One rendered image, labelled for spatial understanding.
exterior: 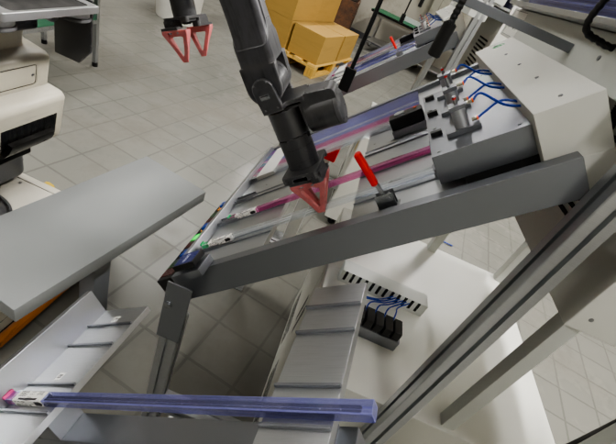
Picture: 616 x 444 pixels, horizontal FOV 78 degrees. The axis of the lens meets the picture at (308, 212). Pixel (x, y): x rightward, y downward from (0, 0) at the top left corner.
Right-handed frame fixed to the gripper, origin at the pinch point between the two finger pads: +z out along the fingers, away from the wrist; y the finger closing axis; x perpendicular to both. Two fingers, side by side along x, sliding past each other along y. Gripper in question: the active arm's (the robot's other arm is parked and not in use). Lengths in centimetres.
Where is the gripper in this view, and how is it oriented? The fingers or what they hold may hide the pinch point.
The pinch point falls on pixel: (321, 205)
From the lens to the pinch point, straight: 72.2
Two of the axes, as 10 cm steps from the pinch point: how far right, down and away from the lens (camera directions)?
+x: -9.2, 2.0, 3.4
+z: 3.4, 8.3, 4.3
